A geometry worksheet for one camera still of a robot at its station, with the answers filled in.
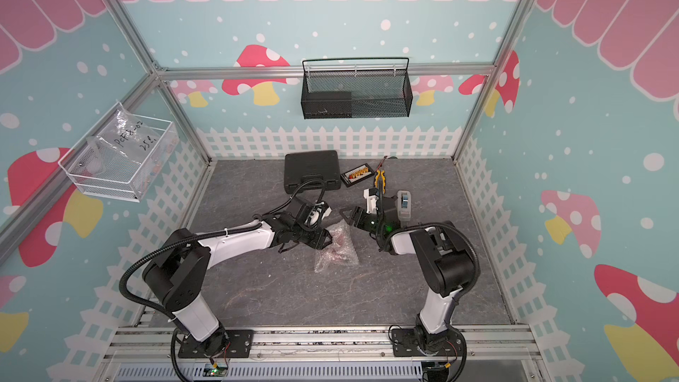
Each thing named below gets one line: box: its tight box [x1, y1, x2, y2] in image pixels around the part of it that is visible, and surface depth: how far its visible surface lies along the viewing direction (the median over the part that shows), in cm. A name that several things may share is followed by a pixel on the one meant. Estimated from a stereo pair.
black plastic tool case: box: [283, 150, 342, 195], surface depth 114 cm
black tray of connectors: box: [339, 162, 375, 188], surface depth 115 cm
